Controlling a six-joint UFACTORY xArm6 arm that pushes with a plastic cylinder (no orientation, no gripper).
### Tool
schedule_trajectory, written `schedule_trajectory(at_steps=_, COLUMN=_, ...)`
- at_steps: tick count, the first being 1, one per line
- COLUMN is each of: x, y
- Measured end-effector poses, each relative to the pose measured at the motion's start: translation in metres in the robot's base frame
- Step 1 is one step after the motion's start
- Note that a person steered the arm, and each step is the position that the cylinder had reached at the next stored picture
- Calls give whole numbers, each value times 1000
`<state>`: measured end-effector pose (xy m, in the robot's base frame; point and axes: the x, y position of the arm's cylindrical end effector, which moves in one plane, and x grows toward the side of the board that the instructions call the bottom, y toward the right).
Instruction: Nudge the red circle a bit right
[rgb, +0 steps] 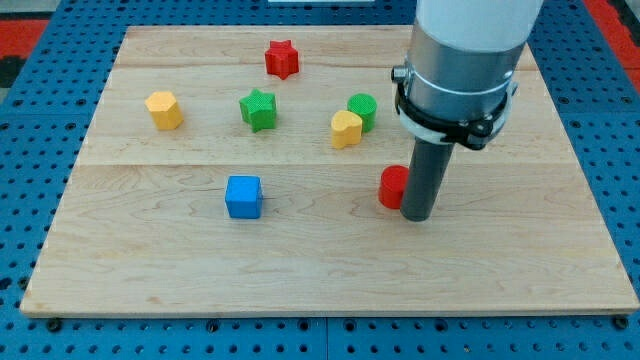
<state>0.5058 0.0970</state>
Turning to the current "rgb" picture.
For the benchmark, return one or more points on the green star block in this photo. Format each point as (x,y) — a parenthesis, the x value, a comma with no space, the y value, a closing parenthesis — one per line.
(258,110)

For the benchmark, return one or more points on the red cylinder block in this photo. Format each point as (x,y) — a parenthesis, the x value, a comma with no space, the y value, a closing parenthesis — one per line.
(393,180)

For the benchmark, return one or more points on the blue cube block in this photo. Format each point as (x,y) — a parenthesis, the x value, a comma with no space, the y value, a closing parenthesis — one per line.
(243,197)

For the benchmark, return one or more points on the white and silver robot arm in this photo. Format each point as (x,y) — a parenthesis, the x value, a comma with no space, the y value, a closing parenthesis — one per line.
(455,85)

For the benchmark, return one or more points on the yellow heart block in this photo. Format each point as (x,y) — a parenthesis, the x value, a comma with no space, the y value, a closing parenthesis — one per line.
(346,129)

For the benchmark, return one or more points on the green cylinder block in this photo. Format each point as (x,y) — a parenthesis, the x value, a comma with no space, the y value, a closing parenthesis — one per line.
(365,106)

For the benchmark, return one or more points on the red star block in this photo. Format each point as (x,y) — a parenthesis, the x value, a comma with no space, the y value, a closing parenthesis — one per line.
(281,59)

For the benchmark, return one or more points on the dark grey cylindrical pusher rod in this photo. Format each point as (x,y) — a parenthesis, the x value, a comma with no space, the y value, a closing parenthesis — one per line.
(426,171)

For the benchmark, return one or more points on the light wooden board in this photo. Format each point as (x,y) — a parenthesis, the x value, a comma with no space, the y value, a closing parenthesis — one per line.
(142,229)

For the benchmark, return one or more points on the yellow hexagon block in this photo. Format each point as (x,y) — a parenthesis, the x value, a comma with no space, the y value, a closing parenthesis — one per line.
(164,110)

